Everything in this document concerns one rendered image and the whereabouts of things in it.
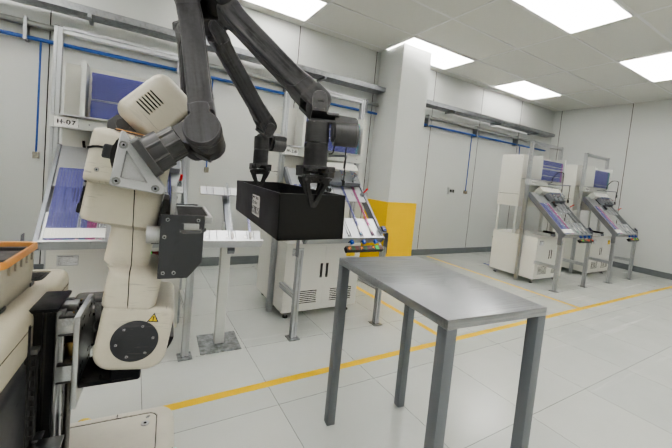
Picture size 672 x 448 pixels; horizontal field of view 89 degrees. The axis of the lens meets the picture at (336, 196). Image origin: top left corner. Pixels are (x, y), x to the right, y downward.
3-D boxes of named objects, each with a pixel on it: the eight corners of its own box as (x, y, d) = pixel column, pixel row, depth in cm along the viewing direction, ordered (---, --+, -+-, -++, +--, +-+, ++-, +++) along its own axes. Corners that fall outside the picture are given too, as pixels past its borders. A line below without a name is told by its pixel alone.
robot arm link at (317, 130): (305, 119, 84) (307, 115, 78) (332, 121, 85) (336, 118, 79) (303, 147, 84) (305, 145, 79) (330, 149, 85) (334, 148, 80)
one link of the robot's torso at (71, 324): (43, 414, 80) (48, 312, 79) (74, 353, 105) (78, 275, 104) (170, 392, 92) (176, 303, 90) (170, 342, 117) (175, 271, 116)
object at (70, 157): (182, 197, 223) (183, 192, 220) (52, 191, 189) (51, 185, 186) (180, 162, 242) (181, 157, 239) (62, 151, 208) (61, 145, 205)
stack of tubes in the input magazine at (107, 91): (182, 129, 232) (184, 90, 230) (89, 117, 206) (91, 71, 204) (180, 131, 243) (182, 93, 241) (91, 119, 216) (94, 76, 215)
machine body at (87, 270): (175, 336, 230) (182, 245, 226) (40, 356, 194) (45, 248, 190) (167, 301, 285) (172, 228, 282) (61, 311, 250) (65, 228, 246)
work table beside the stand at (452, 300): (417, 581, 101) (448, 320, 97) (323, 420, 164) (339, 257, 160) (517, 526, 121) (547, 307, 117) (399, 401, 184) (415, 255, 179)
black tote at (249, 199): (235, 209, 131) (236, 180, 130) (279, 209, 138) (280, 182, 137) (276, 241, 79) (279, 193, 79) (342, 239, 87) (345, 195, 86)
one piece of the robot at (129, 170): (108, 185, 68) (120, 129, 68) (111, 183, 72) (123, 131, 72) (163, 195, 72) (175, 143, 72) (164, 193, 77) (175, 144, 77)
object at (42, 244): (184, 247, 201) (186, 240, 197) (38, 250, 167) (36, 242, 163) (184, 245, 202) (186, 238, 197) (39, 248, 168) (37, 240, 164)
